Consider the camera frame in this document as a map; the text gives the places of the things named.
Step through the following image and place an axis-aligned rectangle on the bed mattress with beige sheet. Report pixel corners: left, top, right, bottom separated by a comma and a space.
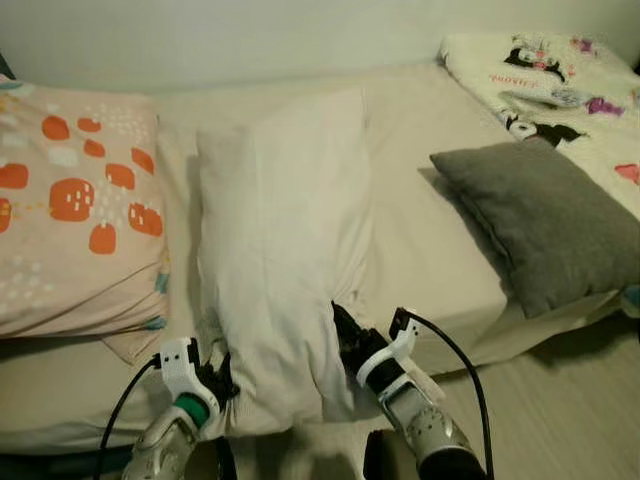
0, 60, 640, 457

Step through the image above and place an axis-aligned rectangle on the white pillow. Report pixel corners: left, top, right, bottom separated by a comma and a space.
195, 88, 377, 437

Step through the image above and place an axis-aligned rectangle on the grey pillow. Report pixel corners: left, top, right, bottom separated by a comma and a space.
429, 138, 640, 320

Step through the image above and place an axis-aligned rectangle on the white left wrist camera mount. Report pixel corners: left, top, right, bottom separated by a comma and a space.
157, 337, 207, 402

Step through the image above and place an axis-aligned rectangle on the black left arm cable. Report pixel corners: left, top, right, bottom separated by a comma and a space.
95, 355, 164, 480

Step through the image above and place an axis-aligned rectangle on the pink pillow with orange spots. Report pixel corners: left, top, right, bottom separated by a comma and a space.
0, 78, 171, 339

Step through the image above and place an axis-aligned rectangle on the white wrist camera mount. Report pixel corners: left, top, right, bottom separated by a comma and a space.
157, 337, 207, 402
356, 316, 422, 387

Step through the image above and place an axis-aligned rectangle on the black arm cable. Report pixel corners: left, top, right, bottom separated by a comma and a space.
95, 355, 164, 480
404, 310, 494, 473

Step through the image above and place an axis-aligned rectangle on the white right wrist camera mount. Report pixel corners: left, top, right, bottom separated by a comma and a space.
356, 316, 422, 387

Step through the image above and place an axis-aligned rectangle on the cream cartoon print blanket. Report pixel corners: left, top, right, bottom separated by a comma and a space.
440, 32, 640, 319

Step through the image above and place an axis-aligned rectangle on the black right robot leg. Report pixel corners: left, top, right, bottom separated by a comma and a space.
362, 430, 413, 480

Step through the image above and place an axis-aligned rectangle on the dark bed frame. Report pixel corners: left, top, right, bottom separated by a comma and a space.
0, 450, 126, 480

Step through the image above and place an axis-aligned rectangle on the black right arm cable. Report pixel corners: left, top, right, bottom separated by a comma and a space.
404, 310, 494, 473

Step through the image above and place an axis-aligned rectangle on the black left robot leg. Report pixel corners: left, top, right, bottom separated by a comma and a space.
190, 438, 239, 480

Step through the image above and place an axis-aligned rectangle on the black robot leg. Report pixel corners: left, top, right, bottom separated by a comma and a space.
362, 430, 413, 480
190, 438, 239, 480

